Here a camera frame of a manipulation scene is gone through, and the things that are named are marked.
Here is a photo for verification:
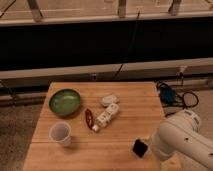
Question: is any black eraser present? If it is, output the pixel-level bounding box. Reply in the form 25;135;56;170
133;139;148;158

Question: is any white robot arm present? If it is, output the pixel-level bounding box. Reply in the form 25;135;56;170
149;109;213;170

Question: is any white crumpled object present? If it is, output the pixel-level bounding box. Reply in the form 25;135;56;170
101;94;119;107

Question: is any white bottle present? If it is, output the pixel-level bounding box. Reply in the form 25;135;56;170
92;103;119;132

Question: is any red chili pepper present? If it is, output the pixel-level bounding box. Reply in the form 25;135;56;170
85;109;94;129

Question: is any green bowl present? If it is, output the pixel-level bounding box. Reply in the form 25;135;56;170
49;89;81;117

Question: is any blue object on floor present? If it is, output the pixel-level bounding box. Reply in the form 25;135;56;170
160;87;175;104

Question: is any clear plastic cup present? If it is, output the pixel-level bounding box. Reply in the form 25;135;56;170
49;122;71;147

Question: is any black hanging cable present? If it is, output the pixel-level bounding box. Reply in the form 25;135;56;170
111;10;142;81

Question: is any black cable on floor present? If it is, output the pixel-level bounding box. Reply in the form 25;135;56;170
155;71;200;118

